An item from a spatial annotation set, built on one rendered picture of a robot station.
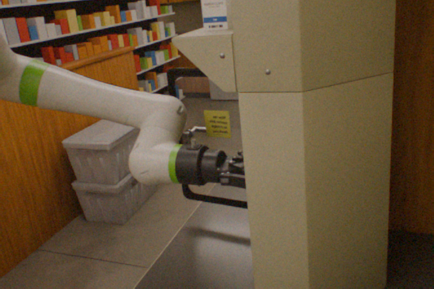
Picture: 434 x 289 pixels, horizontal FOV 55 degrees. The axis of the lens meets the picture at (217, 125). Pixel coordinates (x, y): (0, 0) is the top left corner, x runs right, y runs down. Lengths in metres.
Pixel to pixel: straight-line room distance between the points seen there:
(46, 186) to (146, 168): 2.28
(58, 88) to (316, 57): 0.64
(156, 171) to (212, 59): 0.34
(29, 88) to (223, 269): 0.64
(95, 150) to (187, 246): 1.94
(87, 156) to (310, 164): 2.47
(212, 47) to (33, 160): 2.49
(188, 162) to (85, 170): 2.28
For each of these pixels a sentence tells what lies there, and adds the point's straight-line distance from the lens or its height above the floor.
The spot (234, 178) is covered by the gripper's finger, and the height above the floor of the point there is 1.21.
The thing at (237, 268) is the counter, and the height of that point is 0.94.
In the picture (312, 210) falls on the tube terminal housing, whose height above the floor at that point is 1.19.
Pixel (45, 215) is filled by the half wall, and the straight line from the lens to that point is 3.25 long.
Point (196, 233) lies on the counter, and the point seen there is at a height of 0.94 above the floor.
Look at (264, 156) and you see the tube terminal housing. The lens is 0.75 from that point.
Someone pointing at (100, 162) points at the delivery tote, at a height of 0.50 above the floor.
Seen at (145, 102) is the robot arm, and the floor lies 1.34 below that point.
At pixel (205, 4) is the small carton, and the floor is 1.56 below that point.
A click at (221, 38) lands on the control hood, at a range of 0.71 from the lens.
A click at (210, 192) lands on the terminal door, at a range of 1.23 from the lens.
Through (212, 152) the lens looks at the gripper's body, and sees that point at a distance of 0.93.
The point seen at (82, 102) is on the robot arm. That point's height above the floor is 1.35.
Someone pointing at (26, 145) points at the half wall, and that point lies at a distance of 3.05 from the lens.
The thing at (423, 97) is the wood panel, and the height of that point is 1.30.
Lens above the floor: 1.58
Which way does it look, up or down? 18 degrees down
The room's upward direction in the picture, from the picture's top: 6 degrees counter-clockwise
